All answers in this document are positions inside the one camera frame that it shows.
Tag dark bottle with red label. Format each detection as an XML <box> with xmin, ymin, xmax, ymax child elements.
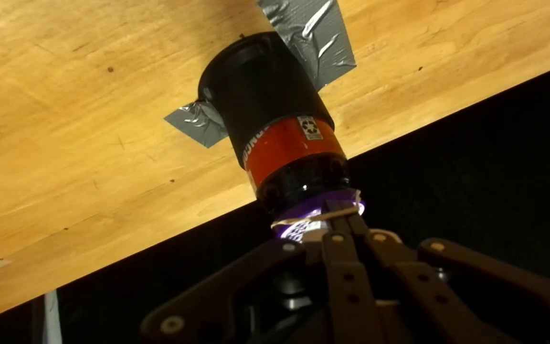
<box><xmin>196</xmin><ymin>31</ymin><xmax>366</xmax><ymax>247</ymax></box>

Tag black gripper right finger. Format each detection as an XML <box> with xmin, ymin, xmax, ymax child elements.
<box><xmin>349</xmin><ymin>216</ymin><xmax>550</xmax><ymax>344</ymax></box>

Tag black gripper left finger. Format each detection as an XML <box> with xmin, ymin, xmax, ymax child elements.
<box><xmin>139</xmin><ymin>216</ymin><xmax>378</xmax><ymax>344</ymax></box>

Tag white vertical pole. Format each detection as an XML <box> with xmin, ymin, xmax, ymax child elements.
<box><xmin>40</xmin><ymin>289</ymin><xmax>64</xmax><ymax>344</ymax></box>

